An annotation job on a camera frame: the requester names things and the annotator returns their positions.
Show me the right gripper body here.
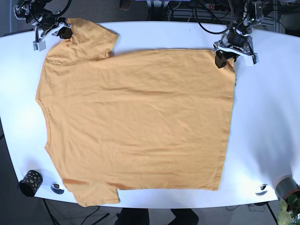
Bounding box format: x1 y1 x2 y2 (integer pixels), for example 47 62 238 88
32 22 68 52

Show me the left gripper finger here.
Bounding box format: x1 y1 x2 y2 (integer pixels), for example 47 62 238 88
215 50 235 68

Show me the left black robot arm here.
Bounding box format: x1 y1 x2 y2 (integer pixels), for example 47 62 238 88
195 0 263 68

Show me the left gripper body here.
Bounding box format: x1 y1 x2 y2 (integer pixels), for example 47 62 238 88
213 34 257 66

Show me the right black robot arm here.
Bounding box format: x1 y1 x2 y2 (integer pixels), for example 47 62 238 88
13 0 73 52

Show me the orange yellow T-shirt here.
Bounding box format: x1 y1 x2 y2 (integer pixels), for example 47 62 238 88
36 18 235 207

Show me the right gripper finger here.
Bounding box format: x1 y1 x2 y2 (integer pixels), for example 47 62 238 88
58 27 73 39

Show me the grey plant pot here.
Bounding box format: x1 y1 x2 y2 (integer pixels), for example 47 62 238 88
274 176 300 200

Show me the black gold-dotted cup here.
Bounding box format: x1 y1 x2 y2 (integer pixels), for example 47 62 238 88
17 170 43 197

